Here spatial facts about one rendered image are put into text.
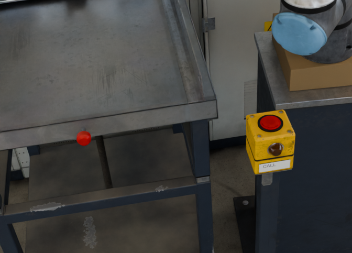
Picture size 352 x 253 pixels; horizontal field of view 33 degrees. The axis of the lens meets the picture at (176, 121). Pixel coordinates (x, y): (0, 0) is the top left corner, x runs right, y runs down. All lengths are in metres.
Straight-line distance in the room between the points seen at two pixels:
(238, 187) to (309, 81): 0.87
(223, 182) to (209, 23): 0.62
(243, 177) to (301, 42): 1.10
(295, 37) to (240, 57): 0.86
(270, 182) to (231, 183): 1.02
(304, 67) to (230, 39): 0.65
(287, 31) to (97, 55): 0.51
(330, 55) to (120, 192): 0.63
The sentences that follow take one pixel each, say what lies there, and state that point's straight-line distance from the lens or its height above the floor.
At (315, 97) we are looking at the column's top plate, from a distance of 1.50.
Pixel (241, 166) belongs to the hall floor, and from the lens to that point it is 2.36.
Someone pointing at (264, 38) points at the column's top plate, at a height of 0.75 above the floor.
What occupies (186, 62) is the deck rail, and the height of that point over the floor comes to 0.83.
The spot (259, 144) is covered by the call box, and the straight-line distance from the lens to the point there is 1.17.
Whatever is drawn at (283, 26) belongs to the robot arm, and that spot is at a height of 1.00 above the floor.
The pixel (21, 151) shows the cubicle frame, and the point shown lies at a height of 0.15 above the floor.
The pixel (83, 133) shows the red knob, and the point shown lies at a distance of 1.35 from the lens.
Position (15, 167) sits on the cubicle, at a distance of 2.42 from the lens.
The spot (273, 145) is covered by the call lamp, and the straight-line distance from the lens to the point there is 1.17.
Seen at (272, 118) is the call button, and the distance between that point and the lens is 1.20.
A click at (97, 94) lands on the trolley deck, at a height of 0.82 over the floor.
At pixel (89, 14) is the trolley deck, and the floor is 0.82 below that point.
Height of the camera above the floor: 1.70
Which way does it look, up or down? 41 degrees down
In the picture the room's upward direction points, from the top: 6 degrees counter-clockwise
